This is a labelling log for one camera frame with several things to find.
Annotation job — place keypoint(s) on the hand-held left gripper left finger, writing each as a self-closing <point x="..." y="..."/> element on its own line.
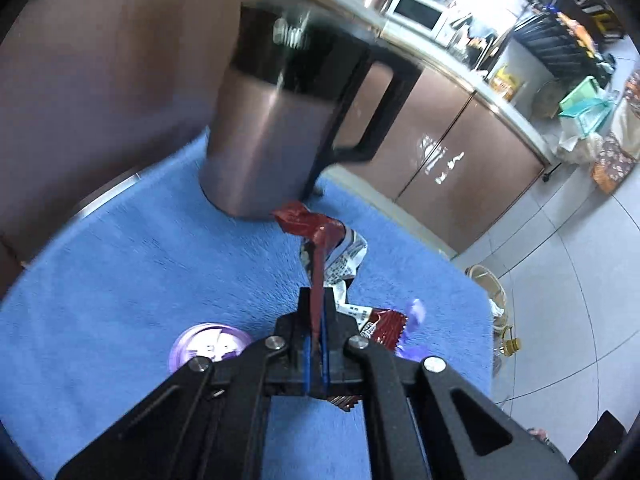
<point x="306" y="360"/>

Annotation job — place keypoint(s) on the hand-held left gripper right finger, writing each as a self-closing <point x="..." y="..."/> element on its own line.
<point x="325" y="360"/>

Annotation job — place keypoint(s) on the dark red snack wrapper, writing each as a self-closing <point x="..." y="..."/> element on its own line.
<point x="310" y="222"/>

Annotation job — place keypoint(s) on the purple cup lid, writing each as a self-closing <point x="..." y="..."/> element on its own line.
<point x="210" y="347"/>

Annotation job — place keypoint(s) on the purple plastic bag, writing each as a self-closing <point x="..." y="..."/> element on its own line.
<point x="416" y="312"/>

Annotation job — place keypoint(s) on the wicker basket on floor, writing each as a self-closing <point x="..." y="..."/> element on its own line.
<point x="492" y="290"/>

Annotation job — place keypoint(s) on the cooking oil bottle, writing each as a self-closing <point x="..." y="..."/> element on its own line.
<point x="510" y="347"/>

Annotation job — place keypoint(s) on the blue terry towel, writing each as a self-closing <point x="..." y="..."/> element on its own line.
<point x="125" y="285"/>

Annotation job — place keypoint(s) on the copper kitchen cabinet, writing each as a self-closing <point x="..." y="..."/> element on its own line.
<point x="475" y="185"/>

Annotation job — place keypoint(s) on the yellow food package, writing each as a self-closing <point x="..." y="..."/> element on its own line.
<point x="507" y="84"/>

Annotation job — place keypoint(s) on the hanging white plastic bag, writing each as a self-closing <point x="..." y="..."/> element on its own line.
<point x="580" y="147"/>

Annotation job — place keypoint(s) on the floral beige apron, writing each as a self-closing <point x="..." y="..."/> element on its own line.
<point x="615" y="160"/>

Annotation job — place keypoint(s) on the white microwave oven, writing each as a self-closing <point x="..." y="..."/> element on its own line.
<point x="417" y="12"/>

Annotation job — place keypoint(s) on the teal plastic bins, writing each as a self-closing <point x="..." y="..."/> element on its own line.
<point x="585" y="107"/>

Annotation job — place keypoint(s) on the black dish rack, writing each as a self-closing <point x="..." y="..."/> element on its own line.
<point x="560" y="40"/>

